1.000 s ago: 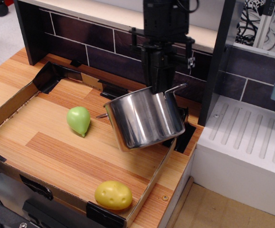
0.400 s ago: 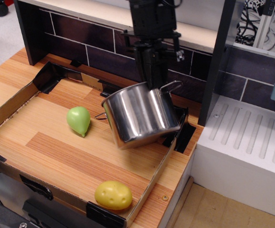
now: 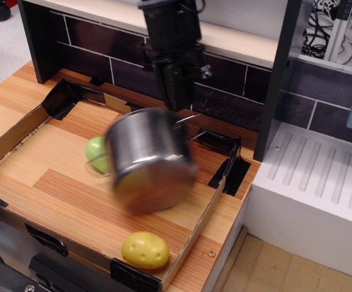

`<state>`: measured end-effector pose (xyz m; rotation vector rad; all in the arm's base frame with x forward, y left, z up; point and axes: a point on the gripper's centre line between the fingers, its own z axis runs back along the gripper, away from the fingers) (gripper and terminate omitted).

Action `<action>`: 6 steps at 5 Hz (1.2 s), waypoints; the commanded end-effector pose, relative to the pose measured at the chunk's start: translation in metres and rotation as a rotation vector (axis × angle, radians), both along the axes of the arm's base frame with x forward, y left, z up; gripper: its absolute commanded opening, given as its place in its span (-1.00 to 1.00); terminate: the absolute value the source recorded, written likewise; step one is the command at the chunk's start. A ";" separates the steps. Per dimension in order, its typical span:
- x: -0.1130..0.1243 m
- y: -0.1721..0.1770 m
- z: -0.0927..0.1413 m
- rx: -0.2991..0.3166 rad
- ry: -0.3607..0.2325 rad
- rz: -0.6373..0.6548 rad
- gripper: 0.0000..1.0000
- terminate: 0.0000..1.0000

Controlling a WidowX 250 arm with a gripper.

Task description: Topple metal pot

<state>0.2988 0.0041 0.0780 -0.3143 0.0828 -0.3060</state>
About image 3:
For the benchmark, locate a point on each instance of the aluminium frame post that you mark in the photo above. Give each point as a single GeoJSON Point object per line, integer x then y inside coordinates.
{"type": "Point", "coordinates": [341, 23]}

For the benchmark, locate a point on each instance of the dark tiled backsplash shelf unit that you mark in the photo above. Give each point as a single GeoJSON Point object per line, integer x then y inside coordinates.
{"type": "Point", "coordinates": [257, 84]}

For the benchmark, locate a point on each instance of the cardboard fence with black tape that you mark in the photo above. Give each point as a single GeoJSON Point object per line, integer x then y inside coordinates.
{"type": "Point", "coordinates": [60, 224]}

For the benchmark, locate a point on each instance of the black chair caster wheel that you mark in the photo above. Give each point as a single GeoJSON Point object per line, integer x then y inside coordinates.
{"type": "Point", "coordinates": [5, 12]}

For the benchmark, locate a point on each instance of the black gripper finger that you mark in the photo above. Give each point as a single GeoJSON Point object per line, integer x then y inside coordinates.
{"type": "Point", "coordinates": [182, 88]}
{"type": "Point", "coordinates": [166, 82]}

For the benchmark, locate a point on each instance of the brass screw in counter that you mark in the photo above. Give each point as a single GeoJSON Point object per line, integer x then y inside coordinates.
{"type": "Point", "coordinates": [211, 253]}

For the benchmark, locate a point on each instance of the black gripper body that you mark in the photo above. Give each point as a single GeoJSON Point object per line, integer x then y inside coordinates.
{"type": "Point", "coordinates": [174, 32]}

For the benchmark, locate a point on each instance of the yellow plastic potato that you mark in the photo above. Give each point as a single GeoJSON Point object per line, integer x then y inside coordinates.
{"type": "Point", "coordinates": [145, 250]}

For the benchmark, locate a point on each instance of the white ridged drainboard sink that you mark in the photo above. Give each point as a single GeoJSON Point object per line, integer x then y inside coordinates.
{"type": "Point", "coordinates": [301, 197]}

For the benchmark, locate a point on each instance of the stainless steel pot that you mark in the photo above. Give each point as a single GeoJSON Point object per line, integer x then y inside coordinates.
{"type": "Point", "coordinates": [150, 165]}

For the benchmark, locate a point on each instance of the green plastic pear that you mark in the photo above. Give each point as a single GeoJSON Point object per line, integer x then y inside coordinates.
{"type": "Point", "coordinates": [95, 153]}

